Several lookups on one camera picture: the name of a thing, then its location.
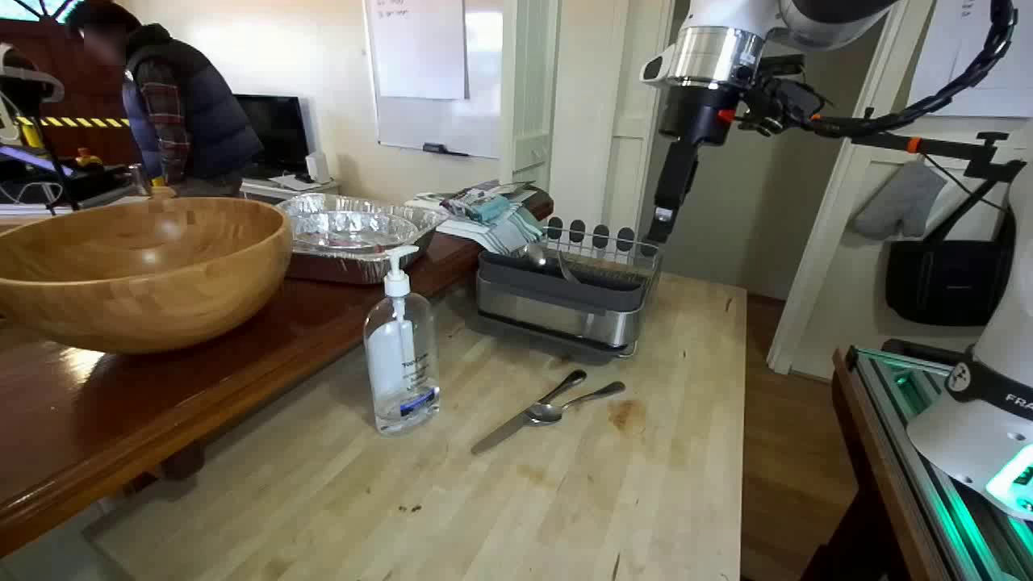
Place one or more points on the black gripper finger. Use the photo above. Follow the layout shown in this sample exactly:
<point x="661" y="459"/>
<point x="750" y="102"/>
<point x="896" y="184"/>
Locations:
<point x="679" y="204"/>
<point x="657" y="220"/>

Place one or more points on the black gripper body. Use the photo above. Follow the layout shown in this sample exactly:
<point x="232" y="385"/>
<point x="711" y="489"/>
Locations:
<point x="698" y="117"/>

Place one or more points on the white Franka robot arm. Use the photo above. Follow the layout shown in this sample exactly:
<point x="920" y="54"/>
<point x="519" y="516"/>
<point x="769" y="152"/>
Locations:
<point x="1003" y="355"/>

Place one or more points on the green lit robot base platform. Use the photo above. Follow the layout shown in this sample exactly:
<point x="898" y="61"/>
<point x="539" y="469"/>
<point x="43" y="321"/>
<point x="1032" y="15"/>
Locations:
<point x="916" y="473"/>

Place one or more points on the small silver spoon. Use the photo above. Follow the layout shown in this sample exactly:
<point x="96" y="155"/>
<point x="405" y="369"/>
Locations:
<point x="561" y="409"/>

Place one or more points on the dark grey cutlery caddy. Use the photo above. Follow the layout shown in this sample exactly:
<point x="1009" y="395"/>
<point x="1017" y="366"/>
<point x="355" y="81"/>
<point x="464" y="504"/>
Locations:
<point x="561" y="286"/>

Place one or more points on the green striped dish towel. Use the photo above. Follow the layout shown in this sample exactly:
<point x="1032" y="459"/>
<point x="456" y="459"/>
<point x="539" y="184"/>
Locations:
<point x="503" y="220"/>

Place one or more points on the grey oven mitt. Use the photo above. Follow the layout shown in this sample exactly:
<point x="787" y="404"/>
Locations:
<point x="898" y="198"/>

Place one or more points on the white whiteboard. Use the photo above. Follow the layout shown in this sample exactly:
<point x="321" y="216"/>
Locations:
<point x="438" y="74"/>

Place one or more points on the black bag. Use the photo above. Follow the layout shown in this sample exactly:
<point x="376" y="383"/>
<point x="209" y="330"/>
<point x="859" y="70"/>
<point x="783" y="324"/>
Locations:
<point x="948" y="277"/>

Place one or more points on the clear hand sanitizer bottle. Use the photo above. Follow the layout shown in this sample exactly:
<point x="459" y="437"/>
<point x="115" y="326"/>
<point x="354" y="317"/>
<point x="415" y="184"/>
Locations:
<point x="401" y="366"/>

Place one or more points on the aluminium foil tray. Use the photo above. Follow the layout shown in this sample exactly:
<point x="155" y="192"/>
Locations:
<point x="355" y="228"/>

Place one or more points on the black monitor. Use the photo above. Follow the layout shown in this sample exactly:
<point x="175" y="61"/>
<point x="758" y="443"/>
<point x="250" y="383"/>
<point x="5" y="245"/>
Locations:
<point x="276" y="134"/>

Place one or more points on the person in dark vest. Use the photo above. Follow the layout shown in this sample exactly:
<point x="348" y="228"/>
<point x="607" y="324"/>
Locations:
<point x="183" y="115"/>

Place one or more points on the large wooden bowl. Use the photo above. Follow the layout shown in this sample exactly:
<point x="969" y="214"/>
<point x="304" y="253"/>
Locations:
<point x="141" y="275"/>

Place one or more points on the dark brown wooden table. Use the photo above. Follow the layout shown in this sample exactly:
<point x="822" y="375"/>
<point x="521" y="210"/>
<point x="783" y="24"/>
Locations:
<point x="77" y="422"/>

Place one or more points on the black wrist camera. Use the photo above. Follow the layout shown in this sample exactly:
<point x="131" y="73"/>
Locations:
<point x="780" y="102"/>

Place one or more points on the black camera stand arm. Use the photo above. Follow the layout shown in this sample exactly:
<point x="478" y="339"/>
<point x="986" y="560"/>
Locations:
<point x="948" y="151"/>

